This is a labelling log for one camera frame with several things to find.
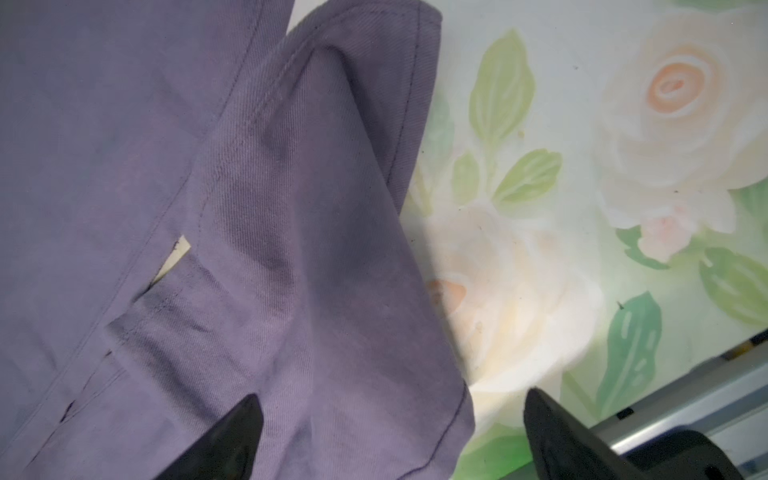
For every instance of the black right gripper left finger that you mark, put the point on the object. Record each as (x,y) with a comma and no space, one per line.
(226,451)

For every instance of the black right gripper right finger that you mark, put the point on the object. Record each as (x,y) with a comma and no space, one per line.
(563,448)

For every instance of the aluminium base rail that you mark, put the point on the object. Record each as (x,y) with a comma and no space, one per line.
(725,399)

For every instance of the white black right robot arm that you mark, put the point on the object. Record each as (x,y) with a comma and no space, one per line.
(682,454)

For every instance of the purple trousers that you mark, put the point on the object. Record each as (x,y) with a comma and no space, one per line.
(200,218)

